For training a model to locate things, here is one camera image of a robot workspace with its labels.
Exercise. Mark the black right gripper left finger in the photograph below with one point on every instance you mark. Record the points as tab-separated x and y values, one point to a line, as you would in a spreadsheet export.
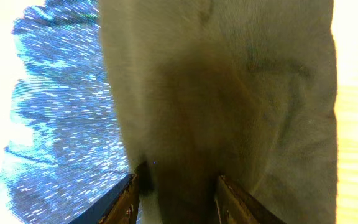
120	205

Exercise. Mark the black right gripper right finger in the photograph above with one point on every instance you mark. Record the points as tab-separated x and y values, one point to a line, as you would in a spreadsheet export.
236	206

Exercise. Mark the black cloth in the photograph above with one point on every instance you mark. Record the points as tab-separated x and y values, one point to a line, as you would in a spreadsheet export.
241	88

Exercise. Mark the blue green glitter cloth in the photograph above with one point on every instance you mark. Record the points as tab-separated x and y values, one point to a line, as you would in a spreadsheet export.
65	151

